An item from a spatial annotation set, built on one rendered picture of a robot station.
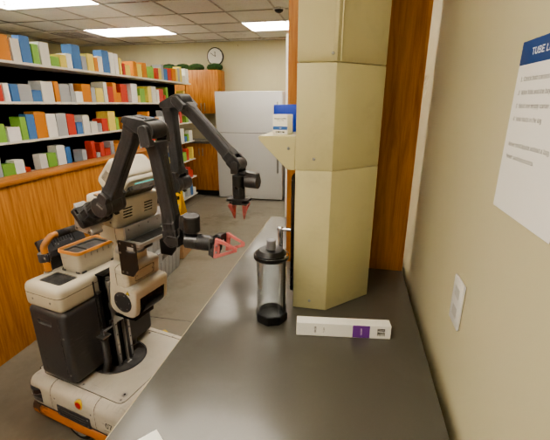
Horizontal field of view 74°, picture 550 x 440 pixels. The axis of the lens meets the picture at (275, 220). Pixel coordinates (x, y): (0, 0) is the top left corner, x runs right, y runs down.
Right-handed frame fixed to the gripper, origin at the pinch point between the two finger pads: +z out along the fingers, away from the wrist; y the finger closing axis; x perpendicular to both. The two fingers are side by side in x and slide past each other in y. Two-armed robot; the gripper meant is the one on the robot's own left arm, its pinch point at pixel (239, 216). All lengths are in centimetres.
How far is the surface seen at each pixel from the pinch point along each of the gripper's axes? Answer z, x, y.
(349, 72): -59, -42, 47
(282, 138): -40, -46, 28
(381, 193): -17, -9, 61
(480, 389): 1, -91, 76
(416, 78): -59, -9, 70
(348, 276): 6, -39, 51
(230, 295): 16.2, -42.7, 9.6
